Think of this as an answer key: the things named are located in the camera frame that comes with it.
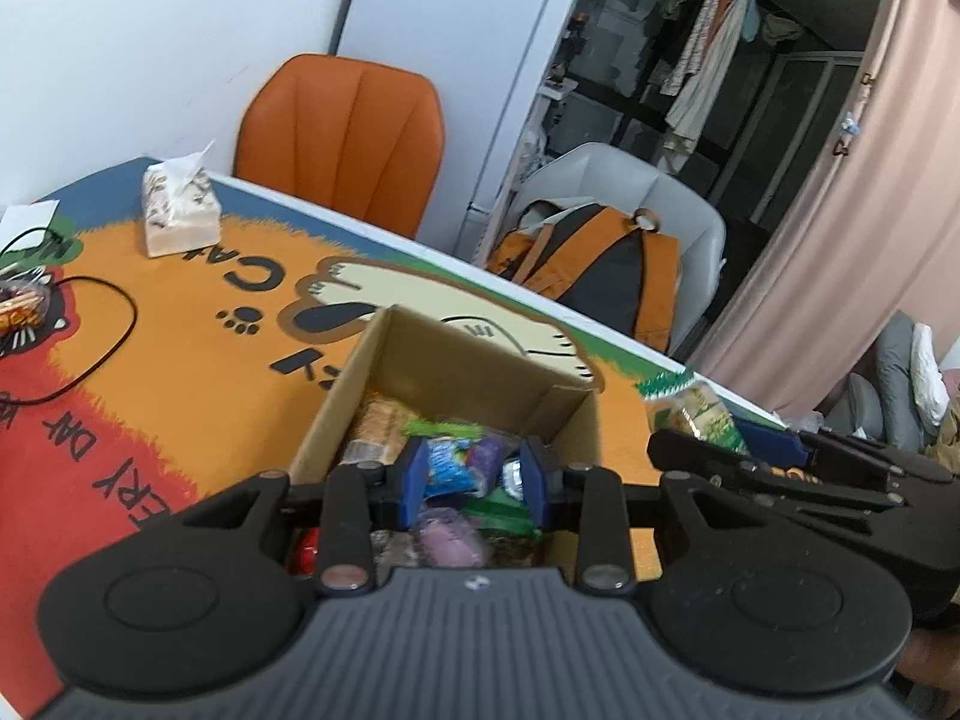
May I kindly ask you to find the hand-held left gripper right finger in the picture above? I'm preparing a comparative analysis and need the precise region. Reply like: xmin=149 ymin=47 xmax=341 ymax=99
xmin=520 ymin=437 xmax=767 ymax=593

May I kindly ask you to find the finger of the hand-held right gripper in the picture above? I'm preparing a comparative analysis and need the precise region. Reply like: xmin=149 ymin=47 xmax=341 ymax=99
xmin=647 ymin=427 xmax=899 ymax=512
xmin=737 ymin=422 xmax=899 ymax=486

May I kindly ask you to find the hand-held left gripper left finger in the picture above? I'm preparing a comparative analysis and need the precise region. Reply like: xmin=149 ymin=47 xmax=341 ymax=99
xmin=180 ymin=439 xmax=430 ymax=595

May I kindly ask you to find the green white cracker packet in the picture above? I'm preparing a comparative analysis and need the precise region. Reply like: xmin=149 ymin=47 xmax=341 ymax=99
xmin=645 ymin=377 xmax=752 ymax=457

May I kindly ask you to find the pink snack packet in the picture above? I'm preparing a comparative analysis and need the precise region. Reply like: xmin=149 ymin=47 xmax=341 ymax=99
xmin=411 ymin=508 xmax=492 ymax=569

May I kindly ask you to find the orange cracker packet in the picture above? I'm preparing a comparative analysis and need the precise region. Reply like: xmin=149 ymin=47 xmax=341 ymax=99
xmin=341 ymin=392 xmax=413 ymax=466

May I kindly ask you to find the cardboard box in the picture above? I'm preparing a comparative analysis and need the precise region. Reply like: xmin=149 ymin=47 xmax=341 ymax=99
xmin=287 ymin=305 xmax=601 ymax=578

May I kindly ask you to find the person's right hand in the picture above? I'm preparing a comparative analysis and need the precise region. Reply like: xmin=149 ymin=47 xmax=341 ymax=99
xmin=902 ymin=613 xmax=960 ymax=700

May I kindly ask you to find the dark green snack packet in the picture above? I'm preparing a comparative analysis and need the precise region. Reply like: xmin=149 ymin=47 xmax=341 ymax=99
xmin=465 ymin=493 xmax=542 ymax=539

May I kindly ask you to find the light green snack packet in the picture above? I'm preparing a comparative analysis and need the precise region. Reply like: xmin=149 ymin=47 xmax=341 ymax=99
xmin=403 ymin=418 xmax=482 ymax=441

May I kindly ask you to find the grey sofa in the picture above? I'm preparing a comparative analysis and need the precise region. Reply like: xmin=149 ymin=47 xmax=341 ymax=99
xmin=821 ymin=311 xmax=960 ymax=458

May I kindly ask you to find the white pillow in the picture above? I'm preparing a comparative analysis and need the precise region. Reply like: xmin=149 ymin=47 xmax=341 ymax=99
xmin=909 ymin=322 xmax=953 ymax=428

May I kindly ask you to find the wide pink curtain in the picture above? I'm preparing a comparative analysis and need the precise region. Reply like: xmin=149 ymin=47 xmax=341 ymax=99
xmin=686 ymin=0 xmax=960 ymax=421

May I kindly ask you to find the orange and grey backpack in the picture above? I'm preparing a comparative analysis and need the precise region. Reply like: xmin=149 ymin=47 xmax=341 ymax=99
xmin=486 ymin=202 xmax=683 ymax=353

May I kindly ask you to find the grey chair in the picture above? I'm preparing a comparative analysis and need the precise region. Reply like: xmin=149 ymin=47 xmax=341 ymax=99
xmin=491 ymin=142 xmax=727 ymax=361

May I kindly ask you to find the curtain tieback charm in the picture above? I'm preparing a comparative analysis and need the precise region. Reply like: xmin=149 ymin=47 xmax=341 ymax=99
xmin=832 ymin=112 xmax=863 ymax=158

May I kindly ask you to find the orange chair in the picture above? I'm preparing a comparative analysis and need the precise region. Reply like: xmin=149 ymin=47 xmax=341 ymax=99
xmin=232 ymin=54 xmax=445 ymax=241

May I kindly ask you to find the printed tissue pack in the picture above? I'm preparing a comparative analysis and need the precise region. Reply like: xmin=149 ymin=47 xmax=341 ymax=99
xmin=141 ymin=139 xmax=224 ymax=259

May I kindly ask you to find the white hanging robe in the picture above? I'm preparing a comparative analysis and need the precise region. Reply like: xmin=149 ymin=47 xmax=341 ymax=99
xmin=664 ymin=0 xmax=751 ymax=155

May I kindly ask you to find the floral hanging shirt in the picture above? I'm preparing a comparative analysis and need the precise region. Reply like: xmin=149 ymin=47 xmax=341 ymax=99
xmin=660 ymin=0 xmax=727 ymax=95

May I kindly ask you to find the white fridge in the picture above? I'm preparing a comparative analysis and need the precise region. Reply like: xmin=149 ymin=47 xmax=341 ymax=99
xmin=330 ymin=0 xmax=601 ymax=263

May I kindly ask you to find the black cable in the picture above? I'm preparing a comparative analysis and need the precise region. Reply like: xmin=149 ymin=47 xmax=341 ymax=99
xmin=0 ymin=277 xmax=140 ymax=406

